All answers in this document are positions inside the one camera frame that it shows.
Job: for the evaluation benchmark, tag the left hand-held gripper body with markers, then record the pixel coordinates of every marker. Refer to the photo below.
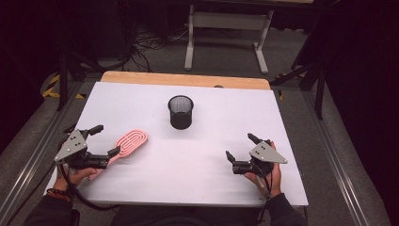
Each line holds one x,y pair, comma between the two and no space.
71,146

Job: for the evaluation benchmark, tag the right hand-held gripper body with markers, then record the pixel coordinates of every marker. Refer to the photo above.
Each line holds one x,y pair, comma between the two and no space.
266,154

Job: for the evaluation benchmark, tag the pink hairbrush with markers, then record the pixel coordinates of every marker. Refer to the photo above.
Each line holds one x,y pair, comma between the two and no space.
132,141

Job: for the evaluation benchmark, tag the black mesh pen holder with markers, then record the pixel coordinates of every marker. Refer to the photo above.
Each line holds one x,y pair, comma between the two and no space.
181,116

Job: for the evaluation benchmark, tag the person's right hand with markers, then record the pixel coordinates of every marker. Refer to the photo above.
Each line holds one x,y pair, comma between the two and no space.
276,179

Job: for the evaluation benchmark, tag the person's left hand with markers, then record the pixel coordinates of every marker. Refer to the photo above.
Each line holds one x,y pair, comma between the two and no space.
78,176

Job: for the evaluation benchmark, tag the white table cover sheet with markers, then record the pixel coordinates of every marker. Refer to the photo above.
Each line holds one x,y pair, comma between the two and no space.
188,163

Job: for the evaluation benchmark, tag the black metal stand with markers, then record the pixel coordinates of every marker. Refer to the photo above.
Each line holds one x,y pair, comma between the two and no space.
64,81
316,84

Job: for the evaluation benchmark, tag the yellow black hazard tape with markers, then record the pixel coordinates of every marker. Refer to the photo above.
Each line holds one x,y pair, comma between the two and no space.
51,89

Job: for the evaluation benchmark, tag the person's dark torso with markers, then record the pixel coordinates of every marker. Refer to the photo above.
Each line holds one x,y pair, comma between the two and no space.
185,216

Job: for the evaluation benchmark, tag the wooden table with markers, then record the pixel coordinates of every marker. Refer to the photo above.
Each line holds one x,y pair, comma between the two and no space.
185,79

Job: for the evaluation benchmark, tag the grey metal floor rail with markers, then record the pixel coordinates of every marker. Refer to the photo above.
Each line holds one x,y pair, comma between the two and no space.
335,157
34,157

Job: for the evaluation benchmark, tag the white metal table frame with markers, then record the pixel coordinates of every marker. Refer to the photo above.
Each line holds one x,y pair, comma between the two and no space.
230,21

